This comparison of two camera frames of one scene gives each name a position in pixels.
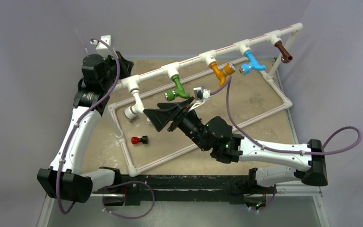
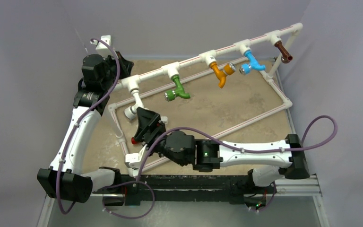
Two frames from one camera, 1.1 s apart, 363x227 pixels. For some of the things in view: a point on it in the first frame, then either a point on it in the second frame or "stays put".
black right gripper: x=159 y=118 → x=150 y=126
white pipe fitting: x=131 y=112 stays put
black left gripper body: x=112 y=66 stays put
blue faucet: x=246 y=68 stays put
